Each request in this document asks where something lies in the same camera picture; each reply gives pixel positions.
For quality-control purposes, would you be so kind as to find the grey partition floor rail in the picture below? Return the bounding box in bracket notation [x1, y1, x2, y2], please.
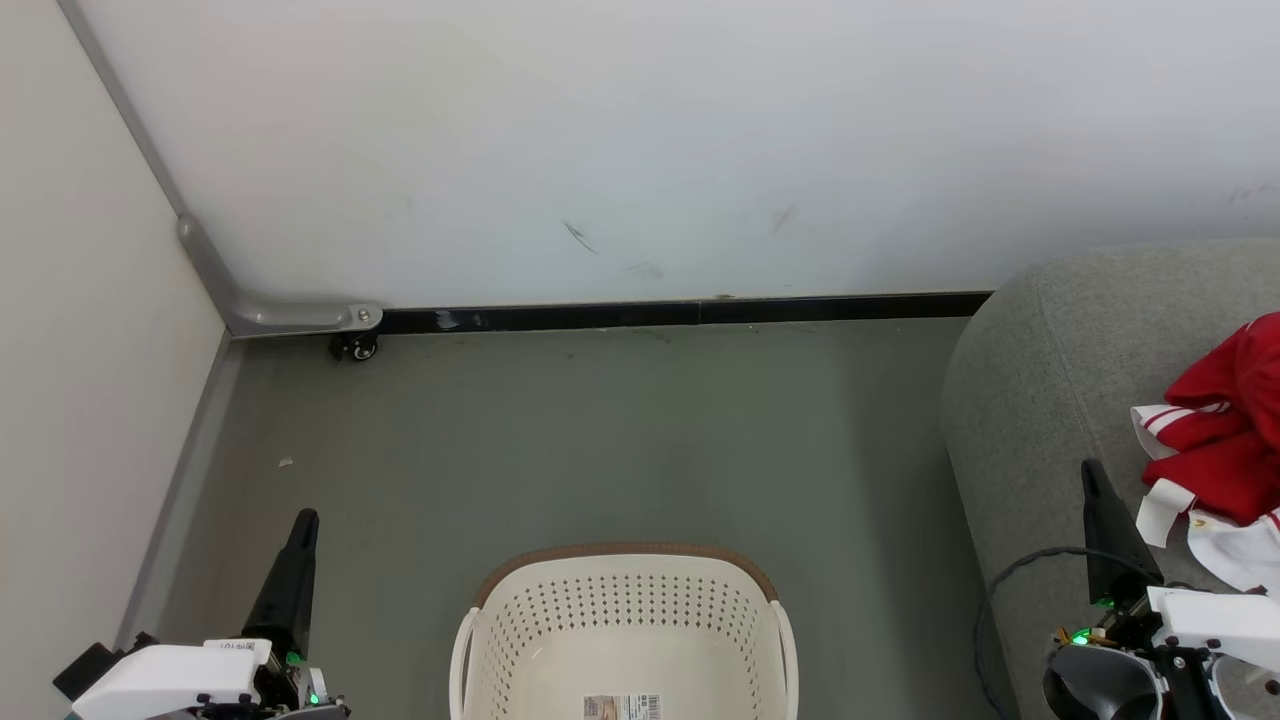
[115, 335, 246, 651]

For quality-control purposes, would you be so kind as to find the black baseboard strip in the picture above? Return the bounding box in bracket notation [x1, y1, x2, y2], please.
[378, 291, 994, 335]

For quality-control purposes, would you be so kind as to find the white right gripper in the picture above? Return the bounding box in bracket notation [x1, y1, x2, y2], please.
[1055, 458, 1280, 720]

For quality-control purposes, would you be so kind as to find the paper label sticker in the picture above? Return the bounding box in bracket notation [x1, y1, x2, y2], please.
[583, 693, 663, 720]

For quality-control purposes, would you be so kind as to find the red and white jersey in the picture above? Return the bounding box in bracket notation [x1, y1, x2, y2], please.
[1130, 312, 1280, 596]

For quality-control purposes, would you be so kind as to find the grey fabric sofa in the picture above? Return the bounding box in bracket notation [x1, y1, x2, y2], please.
[940, 238, 1280, 720]

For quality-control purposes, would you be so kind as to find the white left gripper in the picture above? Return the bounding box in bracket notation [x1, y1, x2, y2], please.
[52, 508, 351, 720]

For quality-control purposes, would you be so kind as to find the cream laundry basket brown rim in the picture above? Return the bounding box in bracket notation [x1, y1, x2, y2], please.
[448, 542, 801, 720]

